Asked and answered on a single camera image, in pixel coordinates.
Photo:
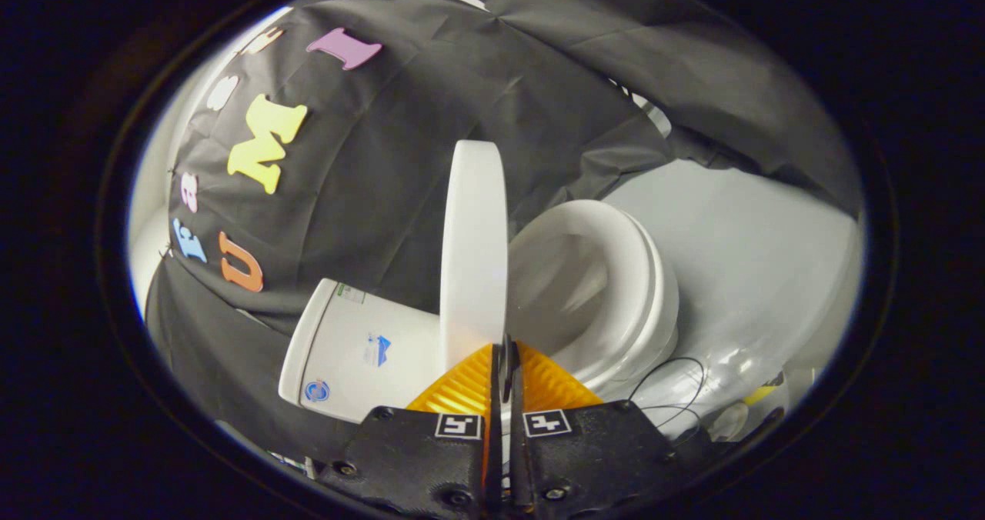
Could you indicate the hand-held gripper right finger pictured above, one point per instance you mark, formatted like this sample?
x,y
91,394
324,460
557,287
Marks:
x,y
600,454

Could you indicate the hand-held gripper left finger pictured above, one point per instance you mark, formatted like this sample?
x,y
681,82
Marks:
x,y
419,458

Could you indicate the white toilet bowl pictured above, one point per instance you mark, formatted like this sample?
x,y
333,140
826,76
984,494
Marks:
x,y
666,304

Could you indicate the black backdrop cloth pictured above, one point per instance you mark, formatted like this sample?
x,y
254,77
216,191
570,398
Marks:
x,y
400,181

